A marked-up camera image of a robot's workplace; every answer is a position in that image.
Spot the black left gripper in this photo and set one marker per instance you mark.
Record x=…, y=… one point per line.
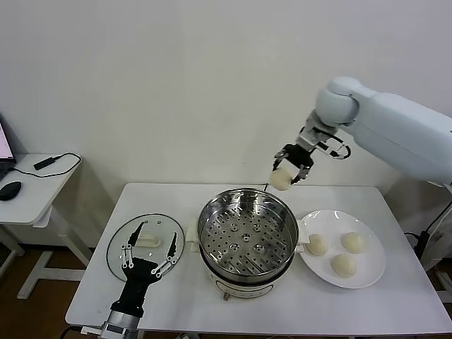
x=136, y=279

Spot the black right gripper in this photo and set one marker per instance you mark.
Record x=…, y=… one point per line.
x=298, y=155

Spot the round glass pot lid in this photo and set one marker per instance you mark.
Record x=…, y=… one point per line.
x=155, y=226

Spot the white steamed baozi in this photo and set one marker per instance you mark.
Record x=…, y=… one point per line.
x=280, y=180
x=352, y=242
x=343, y=265
x=316, y=244

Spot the stainless steel steamer basket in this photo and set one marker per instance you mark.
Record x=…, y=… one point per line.
x=247, y=219

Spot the white round plate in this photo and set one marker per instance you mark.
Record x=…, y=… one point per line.
x=367, y=226

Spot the white electric cooker base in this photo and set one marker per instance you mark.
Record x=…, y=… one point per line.
x=243, y=287

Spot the white side table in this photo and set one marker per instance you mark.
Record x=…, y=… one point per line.
x=31, y=201

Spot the black usb dongle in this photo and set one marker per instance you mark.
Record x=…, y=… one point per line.
x=45, y=163

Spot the black computer mouse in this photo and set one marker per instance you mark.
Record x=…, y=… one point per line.
x=10, y=190

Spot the black power adapter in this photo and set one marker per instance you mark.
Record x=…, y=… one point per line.
x=423, y=243

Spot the black laptop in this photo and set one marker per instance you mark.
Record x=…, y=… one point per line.
x=5, y=141

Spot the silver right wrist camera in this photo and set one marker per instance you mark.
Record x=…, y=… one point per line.
x=334, y=149

